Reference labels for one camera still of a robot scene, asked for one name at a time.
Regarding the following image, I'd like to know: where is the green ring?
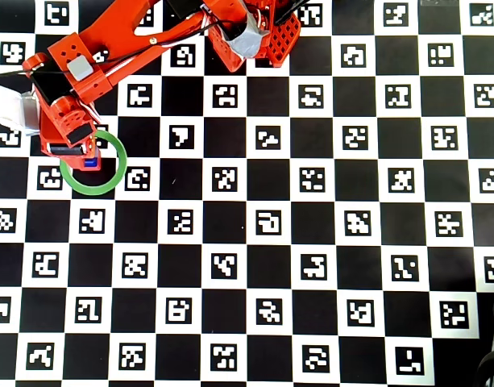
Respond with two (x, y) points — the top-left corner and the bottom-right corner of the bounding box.
(59, 129), (128, 197)

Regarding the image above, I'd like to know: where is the black white marker checkerboard mat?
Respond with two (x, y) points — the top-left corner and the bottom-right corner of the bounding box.
(0, 0), (494, 387)

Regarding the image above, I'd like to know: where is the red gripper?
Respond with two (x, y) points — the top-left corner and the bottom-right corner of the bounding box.
(39, 97), (98, 173)

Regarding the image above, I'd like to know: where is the black tripod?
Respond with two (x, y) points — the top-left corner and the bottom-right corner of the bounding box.
(475, 292), (494, 387)

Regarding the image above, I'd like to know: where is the gray duct tape piece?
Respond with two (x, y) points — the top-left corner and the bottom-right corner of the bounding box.
(224, 11), (272, 57)

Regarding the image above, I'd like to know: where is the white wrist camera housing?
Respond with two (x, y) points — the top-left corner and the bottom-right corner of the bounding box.
(0, 78), (44, 137)

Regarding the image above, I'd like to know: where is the black camera cable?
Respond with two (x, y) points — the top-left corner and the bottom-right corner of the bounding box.
(0, 15), (231, 78)

